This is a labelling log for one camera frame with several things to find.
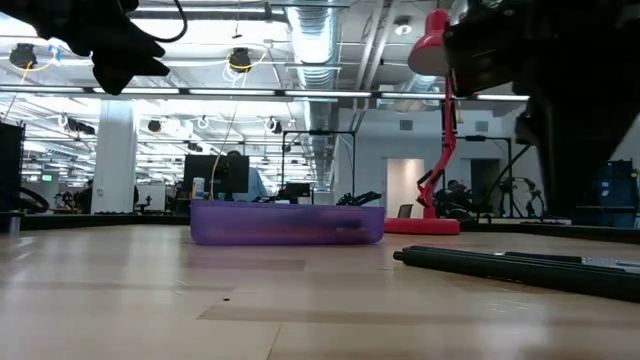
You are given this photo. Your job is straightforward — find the red desk lamp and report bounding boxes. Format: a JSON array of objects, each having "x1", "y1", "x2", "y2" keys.
[{"x1": 382, "y1": 8, "x2": 462, "y2": 236}]

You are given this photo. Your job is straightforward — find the black background cabinet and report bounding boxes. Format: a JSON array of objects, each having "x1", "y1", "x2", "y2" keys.
[{"x1": 0, "y1": 121, "x2": 26, "y2": 214}]

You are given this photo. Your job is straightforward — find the black background rig frame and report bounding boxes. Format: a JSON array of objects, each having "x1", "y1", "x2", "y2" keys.
[
  {"x1": 455, "y1": 134, "x2": 514, "y2": 217},
  {"x1": 280, "y1": 129, "x2": 358, "y2": 205}
]

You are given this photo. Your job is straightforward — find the overhead light bar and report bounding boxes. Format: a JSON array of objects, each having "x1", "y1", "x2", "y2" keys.
[{"x1": 0, "y1": 84, "x2": 531, "y2": 104}]

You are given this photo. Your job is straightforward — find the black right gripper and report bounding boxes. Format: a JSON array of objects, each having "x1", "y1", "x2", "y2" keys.
[{"x1": 443, "y1": 0, "x2": 640, "y2": 217}]

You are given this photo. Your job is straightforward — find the black ceiling camera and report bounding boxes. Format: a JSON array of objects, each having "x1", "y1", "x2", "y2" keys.
[
  {"x1": 9, "y1": 42, "x2": 39, "y2": 71},
  {"x1": 228, "y1": 47, "x2": 253, "y2": 74}
]

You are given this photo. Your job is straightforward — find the purple plastic supply box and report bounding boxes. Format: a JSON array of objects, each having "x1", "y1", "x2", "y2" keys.
[{"x1": 189, "y1": 199, "x2": 386, "y2": 247}]

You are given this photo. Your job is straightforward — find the blue storage bins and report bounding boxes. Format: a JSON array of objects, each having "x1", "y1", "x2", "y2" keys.
[{"x1": 569, "y1": 158, "x2": 640, "y2": 226}]

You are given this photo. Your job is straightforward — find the small black monitor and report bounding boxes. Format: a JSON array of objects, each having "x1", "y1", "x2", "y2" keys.
[{"x1": 283, "y1": 182, "x2": 312, "y2": 200}]

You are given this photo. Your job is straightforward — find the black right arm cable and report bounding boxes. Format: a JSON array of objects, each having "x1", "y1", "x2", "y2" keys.
[{"x1": 479, "y1": 143, "x2": 534, "y2": 217}]

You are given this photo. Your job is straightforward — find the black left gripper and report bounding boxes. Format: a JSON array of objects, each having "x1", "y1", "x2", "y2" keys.
[{"x1": 0, "y1": 0, "x2": 171, "y2": 96}]

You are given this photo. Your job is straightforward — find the black computer monitor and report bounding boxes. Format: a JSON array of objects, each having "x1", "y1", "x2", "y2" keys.
[{"x1": 182, "y1": 153, "x2": 251, "y2": 202}]

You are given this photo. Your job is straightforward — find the silver air duct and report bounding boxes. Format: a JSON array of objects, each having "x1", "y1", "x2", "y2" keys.
[{"x1": 285, "y1": 0, "x2": 342, "y2": 194}]

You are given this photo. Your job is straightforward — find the white building column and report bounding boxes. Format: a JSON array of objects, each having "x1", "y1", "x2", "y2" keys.
[{"x1": 91, "y1": 99, "x2": 140, "y2": 215}]

